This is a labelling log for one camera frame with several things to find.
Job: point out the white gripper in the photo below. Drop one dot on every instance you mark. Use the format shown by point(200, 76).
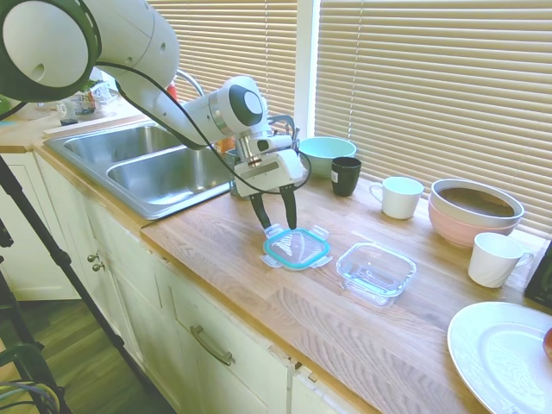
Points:
point(269, 174)

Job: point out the clear lid with teal seal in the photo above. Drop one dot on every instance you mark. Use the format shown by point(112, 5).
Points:
point(297, 250)

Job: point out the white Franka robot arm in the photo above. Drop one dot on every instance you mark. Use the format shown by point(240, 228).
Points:
point(129, 34)

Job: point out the square glass food container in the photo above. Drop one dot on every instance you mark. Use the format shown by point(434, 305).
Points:
point(375, 274)

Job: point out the teal bowl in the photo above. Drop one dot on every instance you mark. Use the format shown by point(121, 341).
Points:
point(323, 157)

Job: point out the black cup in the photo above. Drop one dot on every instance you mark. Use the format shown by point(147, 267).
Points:
point(345, 179)

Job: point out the metal utensil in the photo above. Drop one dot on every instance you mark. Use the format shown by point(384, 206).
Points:
point(295, 133)

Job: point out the grey plastic cutlery basket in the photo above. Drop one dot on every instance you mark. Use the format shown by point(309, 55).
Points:
point(282, 117)

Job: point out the white mug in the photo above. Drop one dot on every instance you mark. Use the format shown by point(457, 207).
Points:
point(491, 263)
point(401, 200)

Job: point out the stainless steel double sink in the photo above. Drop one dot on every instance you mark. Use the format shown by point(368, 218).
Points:
point(151, 172)

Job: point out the chrome faucet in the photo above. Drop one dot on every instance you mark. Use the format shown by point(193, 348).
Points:
point(192, 82)

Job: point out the orange bottle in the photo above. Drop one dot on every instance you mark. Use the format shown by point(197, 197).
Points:
point(172, 91)

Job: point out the white kitchen cabinet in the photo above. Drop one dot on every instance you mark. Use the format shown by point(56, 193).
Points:
point(151, 310)

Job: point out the narrow beige window blind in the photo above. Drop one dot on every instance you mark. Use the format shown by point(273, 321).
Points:
point(241, 39)

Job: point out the metal cabinet knob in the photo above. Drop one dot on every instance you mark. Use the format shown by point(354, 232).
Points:
point(98, 267)
point(92, 258)

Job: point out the pink bowl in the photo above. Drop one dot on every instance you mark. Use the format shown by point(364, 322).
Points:
point(461, 233)

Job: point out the wide beige window blind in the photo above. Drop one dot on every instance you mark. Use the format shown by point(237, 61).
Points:
point(431, 86)

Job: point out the grey bowl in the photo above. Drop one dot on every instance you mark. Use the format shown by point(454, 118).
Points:
point(474, 215)

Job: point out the black tripod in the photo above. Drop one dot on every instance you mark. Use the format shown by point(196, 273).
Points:
point(43, 233)

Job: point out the white plate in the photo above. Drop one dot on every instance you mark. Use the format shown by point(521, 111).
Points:
point(491, 353)

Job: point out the black appliance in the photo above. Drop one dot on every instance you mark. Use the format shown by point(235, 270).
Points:
point(541, 280)

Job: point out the green round object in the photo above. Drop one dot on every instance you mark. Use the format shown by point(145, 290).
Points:
point(4, 105)

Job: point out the red apple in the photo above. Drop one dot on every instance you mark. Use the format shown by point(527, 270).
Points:
point(548, 345)

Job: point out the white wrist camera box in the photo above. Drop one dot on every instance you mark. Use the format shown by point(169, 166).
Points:
point(274, 143)

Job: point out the green metal frame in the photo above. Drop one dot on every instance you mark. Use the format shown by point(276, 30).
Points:
point(26, 358)

